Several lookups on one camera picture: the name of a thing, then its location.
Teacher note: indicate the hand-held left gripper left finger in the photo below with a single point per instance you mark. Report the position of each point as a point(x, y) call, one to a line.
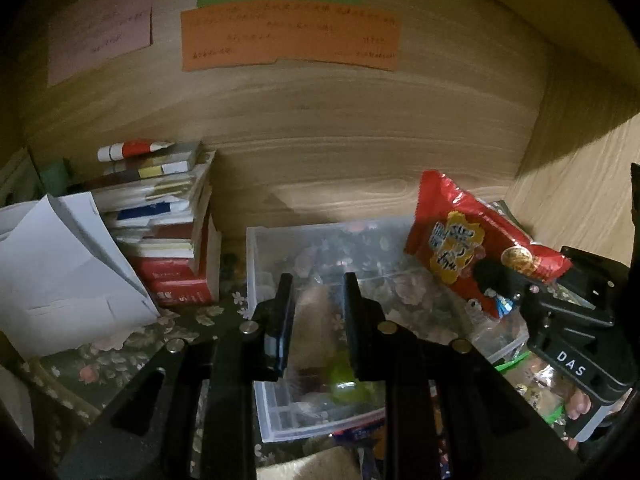
point(286, 327)

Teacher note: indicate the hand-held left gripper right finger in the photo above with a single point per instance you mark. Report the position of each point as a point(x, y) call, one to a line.
point(351, 327)

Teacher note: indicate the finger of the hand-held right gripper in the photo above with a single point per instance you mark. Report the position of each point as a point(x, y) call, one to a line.
point(519, 285)

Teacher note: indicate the clear brown green snack packet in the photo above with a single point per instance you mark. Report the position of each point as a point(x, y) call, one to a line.
point(320, 330)

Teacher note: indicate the clear plastic storage box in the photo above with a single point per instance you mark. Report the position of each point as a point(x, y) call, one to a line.
point(320, 245)

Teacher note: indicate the red snack packet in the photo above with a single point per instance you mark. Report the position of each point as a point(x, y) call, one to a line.
point(450, 220)

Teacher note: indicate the person's right hand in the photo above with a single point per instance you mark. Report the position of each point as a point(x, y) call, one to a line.
point(577, 402)

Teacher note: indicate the clear green-edged cookie packet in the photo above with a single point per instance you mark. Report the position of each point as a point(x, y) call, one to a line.
point(542, 390)

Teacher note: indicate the blue snack packet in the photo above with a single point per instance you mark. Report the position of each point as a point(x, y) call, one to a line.
point(360, 437)

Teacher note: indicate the stack of books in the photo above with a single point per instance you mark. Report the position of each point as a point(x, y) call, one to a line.
point(165, 220)

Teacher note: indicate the dark floral tablecloth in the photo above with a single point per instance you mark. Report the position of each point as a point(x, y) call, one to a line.
point(115, 355)

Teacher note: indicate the wooden cabinet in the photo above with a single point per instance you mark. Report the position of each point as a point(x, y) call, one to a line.
point(350, 135)

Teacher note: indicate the red white tube packet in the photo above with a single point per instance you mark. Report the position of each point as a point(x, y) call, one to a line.
point(131, 149)

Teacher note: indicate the white paper envelope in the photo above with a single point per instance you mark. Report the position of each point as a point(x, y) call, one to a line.
point(55, 270)

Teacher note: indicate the green box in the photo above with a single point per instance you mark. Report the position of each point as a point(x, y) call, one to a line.
point(54, 175)

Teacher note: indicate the orange paper note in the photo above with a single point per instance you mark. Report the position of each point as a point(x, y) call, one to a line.
point(290, 37)

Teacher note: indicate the pink paper note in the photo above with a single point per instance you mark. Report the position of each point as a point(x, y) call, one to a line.
point(100, 30)

